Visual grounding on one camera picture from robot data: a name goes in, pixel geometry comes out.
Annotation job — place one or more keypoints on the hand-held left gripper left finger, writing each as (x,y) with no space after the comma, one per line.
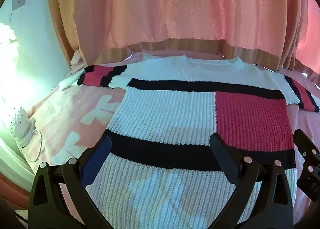
(98,161)

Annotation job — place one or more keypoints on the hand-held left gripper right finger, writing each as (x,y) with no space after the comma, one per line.
(221,155)

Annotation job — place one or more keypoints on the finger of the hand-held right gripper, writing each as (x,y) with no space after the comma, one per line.
(306,147)

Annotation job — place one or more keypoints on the white red black knit sweater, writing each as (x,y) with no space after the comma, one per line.
(162,108)

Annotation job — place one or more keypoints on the pink blanket with white pattern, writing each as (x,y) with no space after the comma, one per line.
(75,111)

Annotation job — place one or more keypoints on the white polka dot night light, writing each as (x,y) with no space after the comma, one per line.
(20,125)

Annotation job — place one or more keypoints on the white cloth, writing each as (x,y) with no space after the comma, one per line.
(75,60)

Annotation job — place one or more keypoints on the white fluffy lamp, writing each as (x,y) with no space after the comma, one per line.
(7,41)

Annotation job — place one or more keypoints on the pink curtain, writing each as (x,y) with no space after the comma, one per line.
(175,6)

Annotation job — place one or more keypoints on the bed frame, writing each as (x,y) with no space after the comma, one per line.
(11,155)

